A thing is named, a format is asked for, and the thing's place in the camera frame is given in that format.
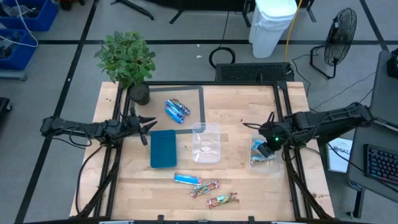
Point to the black backlit keyboard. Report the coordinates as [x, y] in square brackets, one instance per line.
[382, 163]

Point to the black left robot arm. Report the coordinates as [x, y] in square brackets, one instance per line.
[87, 129]

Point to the blue storage crate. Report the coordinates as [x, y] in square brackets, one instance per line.
[43, 18]
[21, 57]

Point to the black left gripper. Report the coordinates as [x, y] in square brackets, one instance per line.
[132, 129]

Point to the black desk device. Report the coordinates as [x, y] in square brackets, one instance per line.
[393, 63]

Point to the black stand leg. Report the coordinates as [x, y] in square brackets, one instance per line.
[136, 9]

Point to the black equipment piece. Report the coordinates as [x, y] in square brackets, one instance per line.
[4, 107]

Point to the white trash bin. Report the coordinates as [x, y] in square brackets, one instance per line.
[270, 31]

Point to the mesh mat with grey border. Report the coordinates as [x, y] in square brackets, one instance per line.
[155, 105]

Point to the black floor fan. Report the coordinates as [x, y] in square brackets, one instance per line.
[340, 37]

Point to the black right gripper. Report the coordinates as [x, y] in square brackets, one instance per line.
[270, 132]

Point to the black partition screen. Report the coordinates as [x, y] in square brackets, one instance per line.
[202, 4]

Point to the green leafy plant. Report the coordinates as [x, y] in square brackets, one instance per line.
[124, 59]

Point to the black metal rig frame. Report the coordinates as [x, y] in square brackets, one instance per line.
[214, 83]

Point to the white printed sign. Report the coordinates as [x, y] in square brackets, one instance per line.
[339, 155]

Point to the blue container lid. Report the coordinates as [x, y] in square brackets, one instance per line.
[163, 149]

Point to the grey desk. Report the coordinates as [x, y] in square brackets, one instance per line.
[357, 177]
[384, 93]

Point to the black plant pot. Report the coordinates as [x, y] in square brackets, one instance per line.
[140, 95]

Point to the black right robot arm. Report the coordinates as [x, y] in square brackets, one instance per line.
[326, 123]

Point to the clear plastic bin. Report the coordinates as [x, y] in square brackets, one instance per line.
[270, 166]
[206, 155]

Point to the red green granola bar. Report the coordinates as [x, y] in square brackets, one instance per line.
[204, 188]
[221, 200]

